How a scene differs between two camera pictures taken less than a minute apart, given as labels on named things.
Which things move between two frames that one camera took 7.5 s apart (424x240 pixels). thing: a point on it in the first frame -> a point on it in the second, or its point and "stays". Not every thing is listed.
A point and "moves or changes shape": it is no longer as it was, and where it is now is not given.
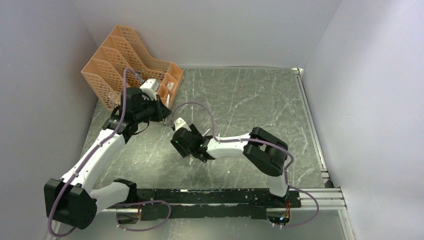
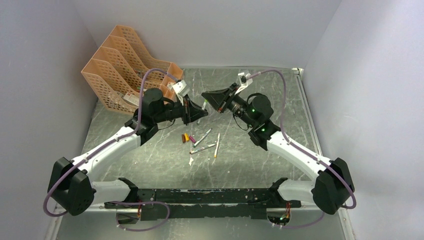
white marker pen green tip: (167, 106) moves or changes shape
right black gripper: (194, 132) -> (221, 100)
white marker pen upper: (206, 132) stays
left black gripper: (161, 113) -> (190, 111)
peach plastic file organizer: (119, 51) stays
